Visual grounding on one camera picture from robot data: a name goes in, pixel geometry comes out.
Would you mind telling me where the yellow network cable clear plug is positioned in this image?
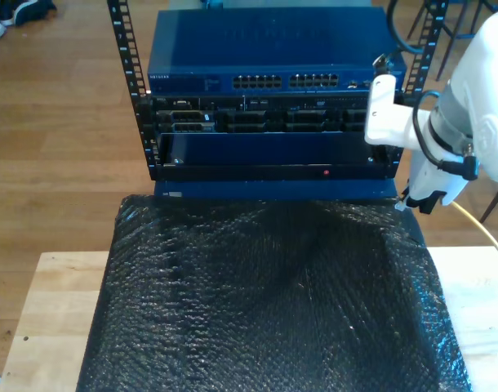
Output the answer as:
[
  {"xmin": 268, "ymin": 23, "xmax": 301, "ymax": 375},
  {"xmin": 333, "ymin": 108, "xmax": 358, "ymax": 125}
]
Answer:
[{"xmin": 452, "ymin": 202, "xmax": 498, "ymax": 269}]

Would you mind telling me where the dark metal chair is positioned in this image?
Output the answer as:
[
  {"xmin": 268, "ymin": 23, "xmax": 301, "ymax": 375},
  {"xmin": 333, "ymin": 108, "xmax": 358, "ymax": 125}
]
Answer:
[
  {"xmin": 407, "ymin": 0, "xmax": 428, "ymax": 42},
  {"xmin": 479, "ymin": 179, "xmax": 498, "ymax": 225}
]

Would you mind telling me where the black rack shelf tray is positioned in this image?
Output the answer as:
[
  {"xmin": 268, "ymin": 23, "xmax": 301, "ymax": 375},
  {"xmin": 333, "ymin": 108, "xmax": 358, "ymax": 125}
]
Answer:
[{"xmin": 157, "ymin": 131, "xmax": 401, "ymax": 181}]

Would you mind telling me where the black rack server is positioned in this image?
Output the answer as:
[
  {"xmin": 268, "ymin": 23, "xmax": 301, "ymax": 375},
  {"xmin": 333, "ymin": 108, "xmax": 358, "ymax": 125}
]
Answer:
[{"xmin": 150, "ymin": 94, "xmax": 371, "ymax": 136}]

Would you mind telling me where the black bubble wrap mat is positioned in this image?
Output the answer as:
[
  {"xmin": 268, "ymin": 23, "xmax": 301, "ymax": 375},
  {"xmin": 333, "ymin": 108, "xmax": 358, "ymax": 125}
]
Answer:
[{"xmin": 75, "ymin": 194, "xmax": 473, "ymax": 392}]

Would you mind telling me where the dark sneaker white sole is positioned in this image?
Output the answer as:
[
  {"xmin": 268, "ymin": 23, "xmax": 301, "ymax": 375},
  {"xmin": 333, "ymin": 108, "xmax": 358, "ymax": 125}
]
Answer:
[
  {"xmin": 11, "ymin": 0, "xmax": 57, "ymax": 26},
  {"xmin": 0, "ymin": 0, "xmax": 16, "ymax": 25}
]

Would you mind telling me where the black camera cable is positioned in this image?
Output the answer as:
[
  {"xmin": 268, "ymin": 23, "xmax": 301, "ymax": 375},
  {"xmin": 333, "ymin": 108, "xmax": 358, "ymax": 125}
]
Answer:
[{"xmin": 385, "ymin": 0, "xmax": 426, "ymax": 55}]

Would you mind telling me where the blue network switch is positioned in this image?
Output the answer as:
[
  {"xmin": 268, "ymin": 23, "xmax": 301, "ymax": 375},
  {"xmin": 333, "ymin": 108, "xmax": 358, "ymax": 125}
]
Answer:
[{"xmin": 145, "ymin": 6, "xmax": 408, "ymax": 97}]

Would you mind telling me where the black rack frame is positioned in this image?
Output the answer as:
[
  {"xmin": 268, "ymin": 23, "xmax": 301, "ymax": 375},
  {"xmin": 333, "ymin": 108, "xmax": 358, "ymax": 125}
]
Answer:
[{"xmin": 105, "ymin": 0, "xmax": 450, "ymax": 183}]

